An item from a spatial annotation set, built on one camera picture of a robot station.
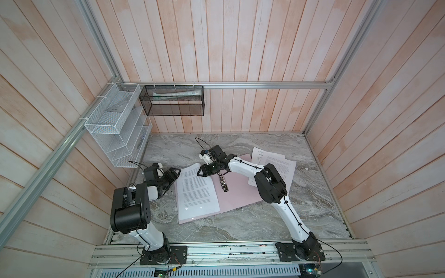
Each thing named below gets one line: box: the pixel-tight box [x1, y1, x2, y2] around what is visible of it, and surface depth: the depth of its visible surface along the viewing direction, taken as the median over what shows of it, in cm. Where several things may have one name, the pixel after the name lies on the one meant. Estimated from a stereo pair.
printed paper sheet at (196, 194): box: [176, 162, 221, 221], surface depth 93 cm
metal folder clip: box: [216, 170, 231, 193], surface depth 97 cm
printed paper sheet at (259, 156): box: [251, 147, 286, 166], surface depth 110 cm
